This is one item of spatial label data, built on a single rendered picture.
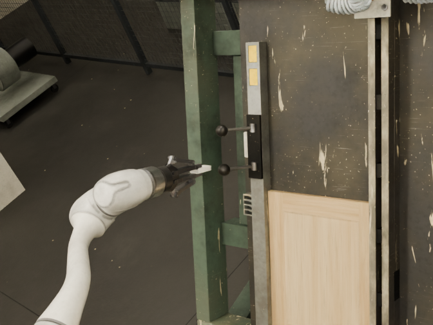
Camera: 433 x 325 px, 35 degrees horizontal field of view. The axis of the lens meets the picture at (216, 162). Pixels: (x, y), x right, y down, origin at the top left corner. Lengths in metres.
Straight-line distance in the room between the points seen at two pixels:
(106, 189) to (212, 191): 0.59
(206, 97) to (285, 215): 0.47
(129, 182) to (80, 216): 0.18
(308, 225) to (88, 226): 0.66
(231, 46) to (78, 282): 0.96
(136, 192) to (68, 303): 0.39
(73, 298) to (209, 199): 0.81
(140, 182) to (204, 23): 0.64
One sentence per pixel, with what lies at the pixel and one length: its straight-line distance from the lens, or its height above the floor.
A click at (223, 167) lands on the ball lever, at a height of 1.46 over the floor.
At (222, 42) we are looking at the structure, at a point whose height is 1.69.
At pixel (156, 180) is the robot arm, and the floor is 1.58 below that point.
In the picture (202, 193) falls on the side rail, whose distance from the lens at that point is 2.31.
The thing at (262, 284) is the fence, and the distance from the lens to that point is 2.26.
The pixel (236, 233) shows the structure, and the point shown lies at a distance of 2.36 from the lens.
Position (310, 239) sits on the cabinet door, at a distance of 2.14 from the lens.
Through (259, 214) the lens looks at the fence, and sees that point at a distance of 2.19.
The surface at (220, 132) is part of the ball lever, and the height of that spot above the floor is 1.55.
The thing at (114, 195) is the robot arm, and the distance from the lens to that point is 1.84.
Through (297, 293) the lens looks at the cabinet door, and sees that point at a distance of 2.22.
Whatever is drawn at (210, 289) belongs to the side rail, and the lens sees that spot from 2.41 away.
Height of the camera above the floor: 2.60
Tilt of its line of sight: 32 degrees down
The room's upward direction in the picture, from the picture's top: 25 degrees counter-clockwise
